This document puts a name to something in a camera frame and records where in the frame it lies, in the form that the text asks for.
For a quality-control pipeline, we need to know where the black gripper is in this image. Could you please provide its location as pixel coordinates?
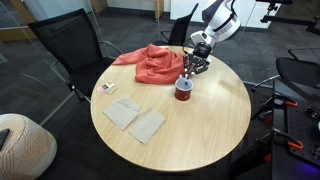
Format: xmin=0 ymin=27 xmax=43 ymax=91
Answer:
xmin=181 ymin=49 xmax=212 ymax=80

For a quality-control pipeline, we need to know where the purple capped white marker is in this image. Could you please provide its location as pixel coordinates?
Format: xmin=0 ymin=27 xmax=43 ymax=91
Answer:
xmin=178 ymin=74 xmax=190 ymax=90

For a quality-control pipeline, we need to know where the red mug white inside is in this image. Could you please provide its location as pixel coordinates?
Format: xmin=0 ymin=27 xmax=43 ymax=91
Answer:
xmin=173 ymin=77 xmax=195 ymax=102

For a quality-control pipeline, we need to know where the orange red cloth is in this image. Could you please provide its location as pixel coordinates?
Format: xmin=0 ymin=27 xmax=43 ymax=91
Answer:
xmin=111 ymin=43 xmax=188 ymax=85

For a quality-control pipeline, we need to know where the brown paper napkin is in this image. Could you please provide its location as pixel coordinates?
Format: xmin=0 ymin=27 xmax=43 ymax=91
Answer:
xmin=102 ymin=95 xmax=143 ymax=131
xmin=127 ymin=107 xmax=167 ymax=146

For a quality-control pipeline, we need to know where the small card packet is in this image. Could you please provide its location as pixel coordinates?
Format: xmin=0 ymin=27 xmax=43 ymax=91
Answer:
xmin=101 ymin=81 xmax=119 ymax=97

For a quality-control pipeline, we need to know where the black mesh office chair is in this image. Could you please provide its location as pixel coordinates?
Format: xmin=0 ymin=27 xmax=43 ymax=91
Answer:
xmin=27 ymin=7 xmax=125 ymax=103

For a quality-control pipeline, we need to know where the black perforated breadboard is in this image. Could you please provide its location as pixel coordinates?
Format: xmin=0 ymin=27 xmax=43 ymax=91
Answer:
xmin=285 ymin=105 xmax=320 ymax=168

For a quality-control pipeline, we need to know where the black cart table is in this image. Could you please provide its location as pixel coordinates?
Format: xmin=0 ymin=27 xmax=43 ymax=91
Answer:
xmin=271 ymin=79 xmax=320 ymax=180

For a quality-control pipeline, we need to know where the black clamp orange handle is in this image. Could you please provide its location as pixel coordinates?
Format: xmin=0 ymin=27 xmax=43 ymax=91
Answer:
xmin=251 ymin=92 xmax=299 ymax=122
xmin=229 ymin=127 xmax=305 ymax=168

